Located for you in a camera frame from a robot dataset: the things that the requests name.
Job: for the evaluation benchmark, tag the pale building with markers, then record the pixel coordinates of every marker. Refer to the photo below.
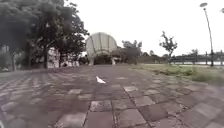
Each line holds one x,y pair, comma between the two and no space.
55,58

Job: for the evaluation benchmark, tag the grass strip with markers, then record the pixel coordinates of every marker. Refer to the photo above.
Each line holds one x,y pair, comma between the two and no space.
186,70

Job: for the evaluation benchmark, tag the grey stone slab pavement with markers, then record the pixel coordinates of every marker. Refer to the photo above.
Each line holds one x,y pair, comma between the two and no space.
110,103

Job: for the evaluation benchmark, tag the large dark trees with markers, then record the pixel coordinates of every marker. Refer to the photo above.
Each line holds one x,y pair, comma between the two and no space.
36,30

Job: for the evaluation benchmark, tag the small slender tree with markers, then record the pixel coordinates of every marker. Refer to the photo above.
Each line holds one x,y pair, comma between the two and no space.
168,45

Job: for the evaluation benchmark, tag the pale arched canopy shelter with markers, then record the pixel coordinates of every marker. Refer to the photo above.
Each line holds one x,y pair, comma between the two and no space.
101,46

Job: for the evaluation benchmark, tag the white litter scrap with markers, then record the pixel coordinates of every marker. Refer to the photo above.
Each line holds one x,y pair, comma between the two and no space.
100,80

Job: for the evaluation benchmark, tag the dark bushy tree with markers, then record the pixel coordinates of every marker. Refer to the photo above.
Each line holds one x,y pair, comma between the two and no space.
131,50

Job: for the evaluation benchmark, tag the street lamp pole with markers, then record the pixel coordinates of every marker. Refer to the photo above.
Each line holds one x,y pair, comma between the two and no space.
209,33

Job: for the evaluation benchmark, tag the railing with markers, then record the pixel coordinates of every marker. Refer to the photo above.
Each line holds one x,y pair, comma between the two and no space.
196,59

